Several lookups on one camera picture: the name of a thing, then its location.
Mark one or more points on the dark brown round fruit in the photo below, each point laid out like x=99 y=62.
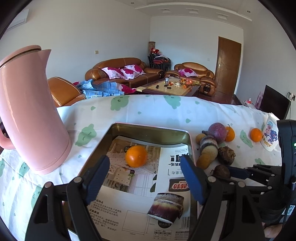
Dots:
x=221 y=171

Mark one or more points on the stacked dark chairs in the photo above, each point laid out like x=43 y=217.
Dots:
x=158 y=60

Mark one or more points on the person's hand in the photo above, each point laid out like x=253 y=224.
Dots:
x=272 y=231

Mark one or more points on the wooden coffee table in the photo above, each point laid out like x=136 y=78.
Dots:
x=168 y=86

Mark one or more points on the dark brown water chestnut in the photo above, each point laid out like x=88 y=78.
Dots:
x=226 y=156

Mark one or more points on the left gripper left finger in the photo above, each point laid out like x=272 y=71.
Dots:
x=47 y=221

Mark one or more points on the pink floral pillow right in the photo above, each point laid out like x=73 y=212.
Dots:
x=131 y=72

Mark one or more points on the pink metal tin box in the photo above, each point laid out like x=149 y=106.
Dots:
x=143 y=175

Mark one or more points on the orange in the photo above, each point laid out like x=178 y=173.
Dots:
x=255 y=135
x=136 y=156
x=230 y=134

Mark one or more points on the brown wooden door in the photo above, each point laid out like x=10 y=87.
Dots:
x=227 y=66

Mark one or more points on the long brown leather sofa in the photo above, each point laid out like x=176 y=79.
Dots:
x=98 y=76

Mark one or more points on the white cartoon mug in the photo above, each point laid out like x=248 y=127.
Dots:
x=270 y=133

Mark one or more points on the near brown leather chair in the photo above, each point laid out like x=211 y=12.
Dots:
x=64 y=93

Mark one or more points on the white air conditioner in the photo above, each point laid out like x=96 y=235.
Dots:
x=20 y=19

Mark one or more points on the pink electric kettle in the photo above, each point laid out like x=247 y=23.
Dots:
x=28 y=111

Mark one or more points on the blue plaid blanket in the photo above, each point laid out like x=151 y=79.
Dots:
x=104 y=89

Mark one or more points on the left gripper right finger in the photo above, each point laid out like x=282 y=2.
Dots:
x=242 y=220

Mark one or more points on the printed paper sheet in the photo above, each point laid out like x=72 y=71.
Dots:
x=143 y=192

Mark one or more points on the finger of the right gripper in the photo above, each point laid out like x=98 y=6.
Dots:
x=264 y=171
x=247 y=174

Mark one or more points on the purple passion fruit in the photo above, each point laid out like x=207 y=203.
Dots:
x=218 y=131

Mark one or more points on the white green patterned tablecloth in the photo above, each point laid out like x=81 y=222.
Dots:
x=88 y=120

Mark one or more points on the brown leather armchair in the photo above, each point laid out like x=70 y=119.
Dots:
x=197 y=72

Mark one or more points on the pink floral pillow left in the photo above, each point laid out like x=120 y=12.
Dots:
x=113 y=73

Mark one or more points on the fruit pile on coffee table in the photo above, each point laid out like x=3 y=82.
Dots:
x=189 y=83

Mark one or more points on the black television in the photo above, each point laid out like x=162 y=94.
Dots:
x=274 y=102

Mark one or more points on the small yellow brown fruit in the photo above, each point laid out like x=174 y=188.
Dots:
x=199 y=137

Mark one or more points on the pink floral pillow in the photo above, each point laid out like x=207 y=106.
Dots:
x=113 y=73
x=131 y=72

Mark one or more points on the pink pillow on armchair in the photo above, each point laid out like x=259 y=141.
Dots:
x=187 y=72

